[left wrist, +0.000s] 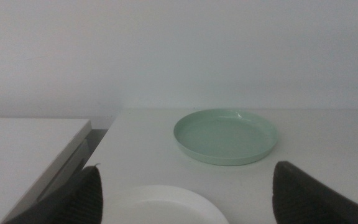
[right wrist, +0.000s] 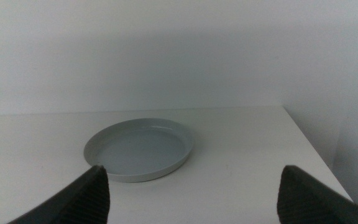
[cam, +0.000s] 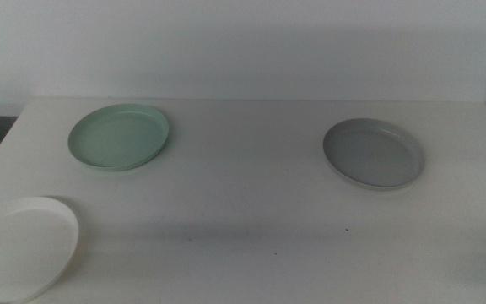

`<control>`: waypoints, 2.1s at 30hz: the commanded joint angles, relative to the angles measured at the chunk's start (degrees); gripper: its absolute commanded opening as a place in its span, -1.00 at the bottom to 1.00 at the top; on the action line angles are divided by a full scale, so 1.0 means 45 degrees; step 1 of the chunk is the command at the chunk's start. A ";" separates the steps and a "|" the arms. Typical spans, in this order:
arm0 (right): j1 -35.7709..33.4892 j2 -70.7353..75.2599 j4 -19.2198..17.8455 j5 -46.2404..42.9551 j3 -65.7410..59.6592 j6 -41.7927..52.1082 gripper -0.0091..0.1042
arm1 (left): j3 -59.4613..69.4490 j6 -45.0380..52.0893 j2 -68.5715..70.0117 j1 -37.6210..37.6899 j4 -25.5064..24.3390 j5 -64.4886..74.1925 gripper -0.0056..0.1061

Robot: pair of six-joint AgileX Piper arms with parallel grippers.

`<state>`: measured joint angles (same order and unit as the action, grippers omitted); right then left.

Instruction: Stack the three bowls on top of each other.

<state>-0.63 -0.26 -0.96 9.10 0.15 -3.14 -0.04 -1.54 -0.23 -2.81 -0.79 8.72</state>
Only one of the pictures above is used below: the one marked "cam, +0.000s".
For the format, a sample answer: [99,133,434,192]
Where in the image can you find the grey shallow bowl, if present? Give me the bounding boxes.
[322,117,426,191]

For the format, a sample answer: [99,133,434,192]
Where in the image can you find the pale green shallow bowl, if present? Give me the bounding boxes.
[67,103,170,172]

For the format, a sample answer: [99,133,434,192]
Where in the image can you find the white shallow bowl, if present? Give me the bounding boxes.
[0,196,80,304]

